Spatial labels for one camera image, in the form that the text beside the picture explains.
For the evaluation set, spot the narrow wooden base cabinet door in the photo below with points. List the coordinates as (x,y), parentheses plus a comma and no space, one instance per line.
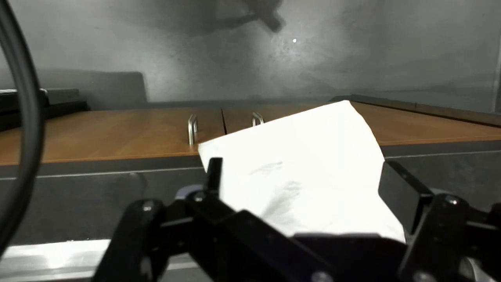
(427,126)

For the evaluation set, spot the wide wooden base cabinet door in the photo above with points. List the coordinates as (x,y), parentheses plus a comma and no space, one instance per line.
(103,135)

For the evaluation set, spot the white paper towel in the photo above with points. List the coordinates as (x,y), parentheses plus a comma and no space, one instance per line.
(302,167)

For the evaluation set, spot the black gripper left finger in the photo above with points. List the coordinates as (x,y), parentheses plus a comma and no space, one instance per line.
(157,236)

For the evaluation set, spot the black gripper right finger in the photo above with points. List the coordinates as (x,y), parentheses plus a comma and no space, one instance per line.
(448,236)

